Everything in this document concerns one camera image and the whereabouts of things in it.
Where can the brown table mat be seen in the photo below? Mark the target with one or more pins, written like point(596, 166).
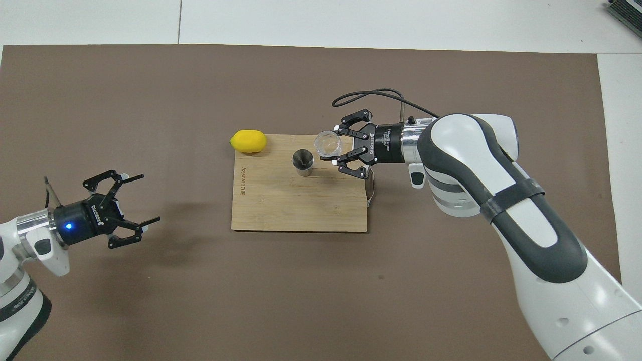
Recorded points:
point(150, 311)

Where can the grey ribbed device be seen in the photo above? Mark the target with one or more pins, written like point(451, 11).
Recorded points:
point(627, 10)

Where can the wooden cutting board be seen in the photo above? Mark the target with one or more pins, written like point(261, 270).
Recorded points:
point(281, 210)

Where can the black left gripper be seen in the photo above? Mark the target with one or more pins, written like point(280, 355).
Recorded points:
point(83, 223)

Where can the yellow lemon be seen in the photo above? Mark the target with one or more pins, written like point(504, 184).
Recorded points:
point(248, 141)

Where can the metal double jigger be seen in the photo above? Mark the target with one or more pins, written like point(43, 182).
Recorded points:
point(303, 163)

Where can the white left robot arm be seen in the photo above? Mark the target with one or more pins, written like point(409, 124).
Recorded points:
point(20, 301)

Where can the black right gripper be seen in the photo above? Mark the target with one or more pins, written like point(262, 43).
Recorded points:
point(386, 144)

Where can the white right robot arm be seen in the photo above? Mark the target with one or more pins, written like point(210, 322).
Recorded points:
point(476, 165)

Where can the small clear glass cup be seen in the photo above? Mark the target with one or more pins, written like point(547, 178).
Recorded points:
point(328, 145)

